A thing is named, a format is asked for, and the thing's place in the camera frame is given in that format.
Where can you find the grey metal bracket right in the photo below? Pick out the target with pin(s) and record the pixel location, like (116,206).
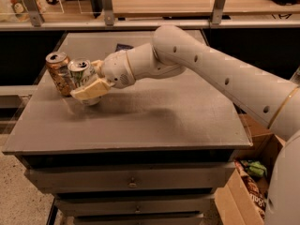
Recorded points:
(217,12)

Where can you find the grey metal bracket left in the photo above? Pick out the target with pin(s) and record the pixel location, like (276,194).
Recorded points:
(36,18)

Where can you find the green snack bag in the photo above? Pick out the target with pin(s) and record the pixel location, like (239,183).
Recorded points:
(254,168)

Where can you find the orange soda can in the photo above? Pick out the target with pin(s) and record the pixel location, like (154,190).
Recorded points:
(57,65)

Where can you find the grey drawer cabinet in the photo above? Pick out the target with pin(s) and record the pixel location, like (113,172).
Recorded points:
(175,136)

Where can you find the brown chip bag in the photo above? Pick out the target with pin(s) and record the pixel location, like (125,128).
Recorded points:
(252,189)

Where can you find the colourful snack package top left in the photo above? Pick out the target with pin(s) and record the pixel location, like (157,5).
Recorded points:
(13,11)

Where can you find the white green 7up can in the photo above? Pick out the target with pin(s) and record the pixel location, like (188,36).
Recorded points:
(82,73)

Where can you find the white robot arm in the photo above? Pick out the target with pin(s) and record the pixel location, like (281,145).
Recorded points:
(270,100)

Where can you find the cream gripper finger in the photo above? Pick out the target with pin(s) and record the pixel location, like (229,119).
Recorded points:
(97,67)
(98,88)

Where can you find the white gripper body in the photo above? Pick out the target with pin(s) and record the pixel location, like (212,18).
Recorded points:
(115,68)

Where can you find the dark blue snack wrapper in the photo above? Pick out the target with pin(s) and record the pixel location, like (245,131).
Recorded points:
(120,47)

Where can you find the grey metal bracket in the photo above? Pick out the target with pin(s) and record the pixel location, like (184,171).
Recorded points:
(217,12)
(107,6)
(36,18)

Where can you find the round brass drawer knob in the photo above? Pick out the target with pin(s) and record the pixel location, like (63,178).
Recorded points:
(132,183)

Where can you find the cardboard box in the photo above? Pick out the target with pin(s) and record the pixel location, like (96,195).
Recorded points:
(233,201)

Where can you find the grey metal bracket middle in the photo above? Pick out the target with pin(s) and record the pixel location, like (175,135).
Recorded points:
(107,6)

